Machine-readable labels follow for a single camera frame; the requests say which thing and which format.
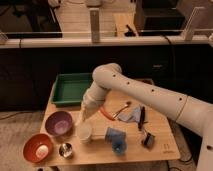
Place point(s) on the black marker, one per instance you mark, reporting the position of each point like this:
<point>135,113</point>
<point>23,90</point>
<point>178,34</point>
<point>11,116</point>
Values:
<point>142,118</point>

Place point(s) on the white paper cup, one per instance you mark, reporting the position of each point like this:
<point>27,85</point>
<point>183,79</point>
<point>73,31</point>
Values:
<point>84,132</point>

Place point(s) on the purple bowl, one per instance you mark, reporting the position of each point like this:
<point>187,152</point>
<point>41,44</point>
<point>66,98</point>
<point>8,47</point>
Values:
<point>58,123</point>

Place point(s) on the green plastic tray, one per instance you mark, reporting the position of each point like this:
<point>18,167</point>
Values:
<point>69,88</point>

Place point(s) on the white vertical post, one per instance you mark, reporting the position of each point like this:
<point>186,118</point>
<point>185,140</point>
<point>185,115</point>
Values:
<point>95,27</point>

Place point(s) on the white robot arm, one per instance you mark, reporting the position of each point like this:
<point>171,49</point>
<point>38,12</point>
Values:
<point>194,114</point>

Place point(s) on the blue sponge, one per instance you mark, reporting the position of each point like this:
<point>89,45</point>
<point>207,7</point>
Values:
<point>114,134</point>

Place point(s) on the blue plastic cup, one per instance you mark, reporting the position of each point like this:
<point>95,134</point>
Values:
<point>119,146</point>

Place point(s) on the dark small packet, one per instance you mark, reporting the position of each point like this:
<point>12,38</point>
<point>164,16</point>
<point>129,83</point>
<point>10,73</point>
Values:
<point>148,141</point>

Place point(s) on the white angled post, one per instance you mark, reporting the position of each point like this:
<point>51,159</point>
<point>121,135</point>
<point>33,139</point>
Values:
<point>192,23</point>

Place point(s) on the orange bowl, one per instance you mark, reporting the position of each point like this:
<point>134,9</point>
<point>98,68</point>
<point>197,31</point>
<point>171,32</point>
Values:
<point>30,147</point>

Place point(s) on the white egg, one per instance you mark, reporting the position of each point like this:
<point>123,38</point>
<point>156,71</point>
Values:
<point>42,151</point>

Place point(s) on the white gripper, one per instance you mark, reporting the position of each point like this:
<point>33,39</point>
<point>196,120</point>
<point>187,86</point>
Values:
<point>90,105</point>

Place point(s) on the small steel cup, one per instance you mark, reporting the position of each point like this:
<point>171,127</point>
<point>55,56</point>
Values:
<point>65,150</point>

